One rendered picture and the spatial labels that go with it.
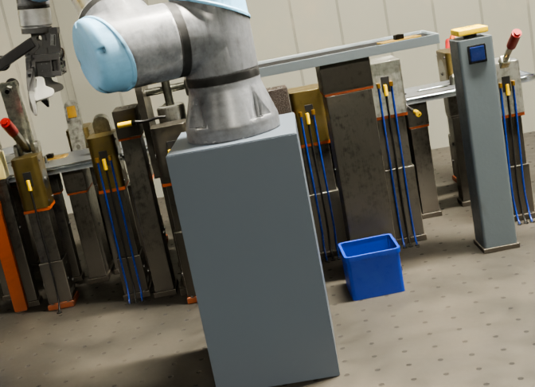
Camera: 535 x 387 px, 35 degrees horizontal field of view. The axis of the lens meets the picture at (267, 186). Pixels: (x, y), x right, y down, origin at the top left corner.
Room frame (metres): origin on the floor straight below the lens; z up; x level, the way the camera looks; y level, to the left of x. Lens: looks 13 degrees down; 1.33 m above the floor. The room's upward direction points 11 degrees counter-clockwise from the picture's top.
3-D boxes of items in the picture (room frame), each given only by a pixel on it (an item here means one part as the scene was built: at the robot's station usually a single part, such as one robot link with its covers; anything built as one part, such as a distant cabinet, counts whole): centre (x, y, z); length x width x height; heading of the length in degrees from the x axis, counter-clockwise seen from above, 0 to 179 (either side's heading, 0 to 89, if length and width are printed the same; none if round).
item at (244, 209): (1.36, 0.04, 0.90); 0.20 x 0.20 x 0.40; 86
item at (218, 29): (1.36, 0.04, 1.27); 0.13 x 0.12 x 0.14; 111
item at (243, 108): (1.36, 0.04, 1.15); 0.15 x 0.15 x 0.10
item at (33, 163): (1.85, 0.51, 0.87); 0.10 x 0.07 x 0.35; 1
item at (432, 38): (1.70, -0.19, 1.16); 0.37 x 0.14 x 0.02; 91
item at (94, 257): (2.03, 0.44, 0.84); 0.12 x 0.05 x 0.29; 1
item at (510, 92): (1.86, -0.55, 0.88); 0.12 x 0.07 x 0.36; 1
